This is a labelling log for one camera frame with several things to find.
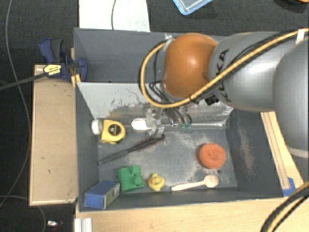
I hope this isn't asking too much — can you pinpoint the yellow tape measure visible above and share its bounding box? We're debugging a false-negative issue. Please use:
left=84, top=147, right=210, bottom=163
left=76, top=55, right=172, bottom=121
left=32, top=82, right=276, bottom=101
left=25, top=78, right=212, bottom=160
left=100, top=119, right=126, bottom=145

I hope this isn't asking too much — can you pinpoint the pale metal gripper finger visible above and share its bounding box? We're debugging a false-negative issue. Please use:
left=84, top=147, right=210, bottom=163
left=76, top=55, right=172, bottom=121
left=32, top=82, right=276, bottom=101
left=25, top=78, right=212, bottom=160
left=145, top=110, right=157, bottom=131
left=151, top=125, right=166, bottom=139

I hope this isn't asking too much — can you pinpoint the orange round sponge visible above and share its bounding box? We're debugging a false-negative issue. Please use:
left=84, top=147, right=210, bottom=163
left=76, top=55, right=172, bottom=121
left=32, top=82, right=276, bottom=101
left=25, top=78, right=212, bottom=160
left=198, top=143, right=227, bottom=170

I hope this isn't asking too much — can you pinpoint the blue box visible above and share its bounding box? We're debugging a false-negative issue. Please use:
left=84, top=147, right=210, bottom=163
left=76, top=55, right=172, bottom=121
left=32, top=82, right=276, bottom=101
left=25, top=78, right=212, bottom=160
left=84, top=180, right=121, bottom=210

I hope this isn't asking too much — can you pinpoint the yellow rubber duck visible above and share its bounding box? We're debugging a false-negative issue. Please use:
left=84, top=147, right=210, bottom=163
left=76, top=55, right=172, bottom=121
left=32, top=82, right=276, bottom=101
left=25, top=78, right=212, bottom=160
left=147, top=173, right=166, bottom=192

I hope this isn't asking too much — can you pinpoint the black bottle brush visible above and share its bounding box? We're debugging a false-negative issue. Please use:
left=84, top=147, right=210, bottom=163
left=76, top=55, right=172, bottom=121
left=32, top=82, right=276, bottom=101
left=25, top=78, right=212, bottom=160
left=98, top=134, right=167, bottom=165

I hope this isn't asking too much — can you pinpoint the green toy block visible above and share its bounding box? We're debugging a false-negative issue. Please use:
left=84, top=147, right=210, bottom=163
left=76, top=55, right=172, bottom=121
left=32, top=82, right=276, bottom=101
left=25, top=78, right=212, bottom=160
left=116, top=165, right=145, bottom=194

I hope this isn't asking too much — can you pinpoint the pale wood board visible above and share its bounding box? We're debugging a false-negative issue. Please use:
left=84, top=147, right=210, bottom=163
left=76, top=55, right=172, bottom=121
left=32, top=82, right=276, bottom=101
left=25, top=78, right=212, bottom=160
left=28, top=64, right=79, bottom=207

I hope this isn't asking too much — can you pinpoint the grey metal bin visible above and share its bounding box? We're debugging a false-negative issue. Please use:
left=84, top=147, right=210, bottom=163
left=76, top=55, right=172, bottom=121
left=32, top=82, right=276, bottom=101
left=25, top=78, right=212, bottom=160
left=72, top=27, right=284, bottom=212

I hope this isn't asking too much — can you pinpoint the small white bottle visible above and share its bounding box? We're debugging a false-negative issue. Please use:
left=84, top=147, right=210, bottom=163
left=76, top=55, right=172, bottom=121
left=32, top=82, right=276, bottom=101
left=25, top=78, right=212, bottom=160
left=91, top=119, right=104, bottom=136

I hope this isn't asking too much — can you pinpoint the black cylinder on white bracket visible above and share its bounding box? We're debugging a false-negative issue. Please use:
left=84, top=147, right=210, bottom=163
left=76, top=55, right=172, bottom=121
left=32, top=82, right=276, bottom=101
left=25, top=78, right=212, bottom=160
left=204, top=94, right=220, bottom=106

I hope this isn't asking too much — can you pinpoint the white cup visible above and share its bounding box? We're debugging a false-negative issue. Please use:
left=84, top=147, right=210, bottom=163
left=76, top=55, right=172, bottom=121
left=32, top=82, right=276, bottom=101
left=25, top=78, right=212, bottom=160
left=131, top=118, right=153, bottom=134

